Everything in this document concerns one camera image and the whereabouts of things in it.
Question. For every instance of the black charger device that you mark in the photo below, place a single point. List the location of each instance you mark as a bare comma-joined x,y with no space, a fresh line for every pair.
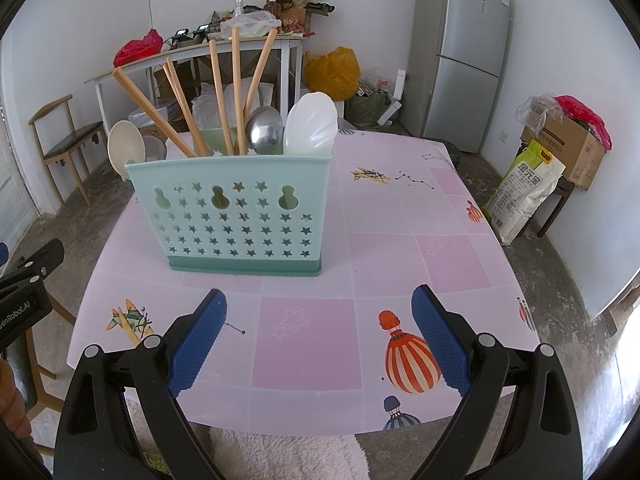
190,35

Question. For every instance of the small wooden stool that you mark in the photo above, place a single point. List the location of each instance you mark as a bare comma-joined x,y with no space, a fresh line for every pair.
557,205

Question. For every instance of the small cardboard box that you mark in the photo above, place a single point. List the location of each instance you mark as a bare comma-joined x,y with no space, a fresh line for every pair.
170,80

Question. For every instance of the dark trash bin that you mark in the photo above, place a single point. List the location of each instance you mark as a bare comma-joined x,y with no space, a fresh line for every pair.
445,149

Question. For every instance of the glass bottle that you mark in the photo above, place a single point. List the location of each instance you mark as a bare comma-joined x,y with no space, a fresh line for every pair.
239,6

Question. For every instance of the large cardboard box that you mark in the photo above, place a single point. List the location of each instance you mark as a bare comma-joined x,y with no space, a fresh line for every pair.
570,152

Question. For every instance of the cream plastic spoon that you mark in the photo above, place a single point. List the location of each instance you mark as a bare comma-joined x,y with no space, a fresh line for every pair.
125,142

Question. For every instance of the white side table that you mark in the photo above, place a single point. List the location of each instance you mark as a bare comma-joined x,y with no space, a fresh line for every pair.
293,75

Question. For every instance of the red plastic bag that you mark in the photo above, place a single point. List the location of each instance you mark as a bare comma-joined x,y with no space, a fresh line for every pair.
585,115
137,50

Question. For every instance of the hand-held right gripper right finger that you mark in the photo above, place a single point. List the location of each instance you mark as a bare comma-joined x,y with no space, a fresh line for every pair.
442,347

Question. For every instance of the pile of snack packets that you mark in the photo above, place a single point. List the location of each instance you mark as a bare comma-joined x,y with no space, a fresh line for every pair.
295,10

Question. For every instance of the grey refrigerator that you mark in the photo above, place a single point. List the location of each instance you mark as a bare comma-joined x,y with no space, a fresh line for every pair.
460,55

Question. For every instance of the wooden chair dark seat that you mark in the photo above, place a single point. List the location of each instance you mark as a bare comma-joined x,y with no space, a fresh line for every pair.
65,142

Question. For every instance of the crumpled clear plastic bag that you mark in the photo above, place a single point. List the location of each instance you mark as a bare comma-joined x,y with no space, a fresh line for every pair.
537,110

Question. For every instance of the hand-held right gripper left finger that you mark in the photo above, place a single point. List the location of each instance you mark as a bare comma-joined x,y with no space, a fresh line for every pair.
197,347

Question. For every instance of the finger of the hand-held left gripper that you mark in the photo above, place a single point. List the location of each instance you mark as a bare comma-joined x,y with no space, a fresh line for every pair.
42,257

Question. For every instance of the dark green bag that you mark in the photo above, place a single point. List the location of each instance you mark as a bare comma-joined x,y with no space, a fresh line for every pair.
367,110

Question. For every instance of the printed rice bag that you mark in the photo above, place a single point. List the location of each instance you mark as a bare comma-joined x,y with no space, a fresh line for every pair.
525,190

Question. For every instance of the person's left hand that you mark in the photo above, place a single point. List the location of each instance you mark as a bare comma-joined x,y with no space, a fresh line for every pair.
9,400

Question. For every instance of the white door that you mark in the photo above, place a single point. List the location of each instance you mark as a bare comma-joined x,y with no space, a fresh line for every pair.
12,175

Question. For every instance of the metal spoon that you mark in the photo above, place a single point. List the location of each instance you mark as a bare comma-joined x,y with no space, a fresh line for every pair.
265,130

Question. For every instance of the yellow plastic bag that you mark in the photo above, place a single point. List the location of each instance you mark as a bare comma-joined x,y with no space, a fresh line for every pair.
332,72

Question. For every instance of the teal plastic utensil holder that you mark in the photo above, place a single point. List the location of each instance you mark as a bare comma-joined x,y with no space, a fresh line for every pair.
230,266

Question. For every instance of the white sack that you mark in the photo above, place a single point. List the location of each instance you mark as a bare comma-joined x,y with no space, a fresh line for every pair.
260,95

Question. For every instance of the fluffy white cushion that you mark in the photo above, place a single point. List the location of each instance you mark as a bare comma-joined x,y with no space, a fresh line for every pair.
280,455

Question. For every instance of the pink patterned tablecloth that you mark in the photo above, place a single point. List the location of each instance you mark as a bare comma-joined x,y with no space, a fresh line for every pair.
380,270

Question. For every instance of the large white plastic spoon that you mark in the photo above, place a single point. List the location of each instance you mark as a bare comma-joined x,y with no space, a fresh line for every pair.
310,120

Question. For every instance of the white upright box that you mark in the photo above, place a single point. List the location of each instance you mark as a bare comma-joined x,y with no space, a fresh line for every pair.
395,100

